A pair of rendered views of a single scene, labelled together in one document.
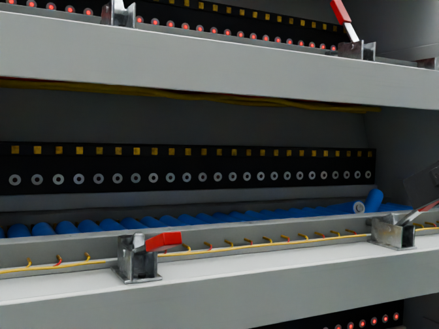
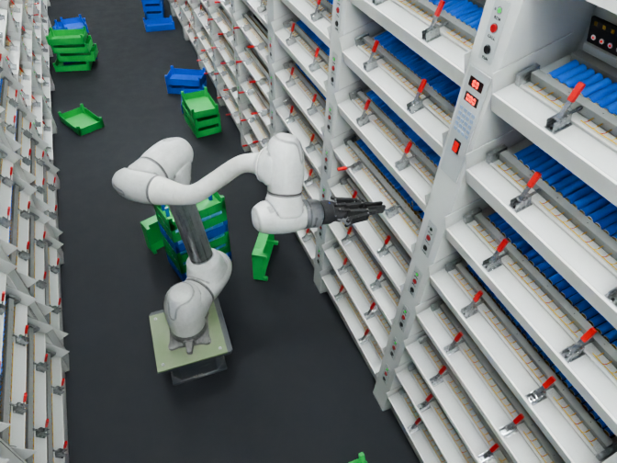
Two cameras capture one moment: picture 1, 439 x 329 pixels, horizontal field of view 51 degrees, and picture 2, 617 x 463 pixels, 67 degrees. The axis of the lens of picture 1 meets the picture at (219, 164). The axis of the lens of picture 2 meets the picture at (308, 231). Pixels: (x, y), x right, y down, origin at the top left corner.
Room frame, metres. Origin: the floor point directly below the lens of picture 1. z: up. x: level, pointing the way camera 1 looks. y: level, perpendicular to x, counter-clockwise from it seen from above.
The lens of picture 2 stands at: (0.28, -1.35, 1.99)
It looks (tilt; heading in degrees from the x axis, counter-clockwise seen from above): 45 degrees down; 94
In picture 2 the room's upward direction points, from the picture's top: 3 degrees clockwise
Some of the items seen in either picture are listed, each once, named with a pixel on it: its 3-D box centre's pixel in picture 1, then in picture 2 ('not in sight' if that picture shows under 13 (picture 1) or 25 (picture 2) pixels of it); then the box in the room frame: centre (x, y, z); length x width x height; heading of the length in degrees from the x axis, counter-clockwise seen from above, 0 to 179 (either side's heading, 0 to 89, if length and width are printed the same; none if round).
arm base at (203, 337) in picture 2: not in sight; (188, 330); (-0.30, -0.26, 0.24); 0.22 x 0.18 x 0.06; 108
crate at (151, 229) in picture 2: not in sight; (171, 227); (-0.65, 0.49, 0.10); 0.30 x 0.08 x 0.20; 48
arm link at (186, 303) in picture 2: not in sight; (185, 306); (-0.30, -0.23, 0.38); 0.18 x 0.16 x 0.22; 72
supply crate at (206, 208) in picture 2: not in sight; (189, 202); (-0.44, 0.34, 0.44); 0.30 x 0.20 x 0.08; 42
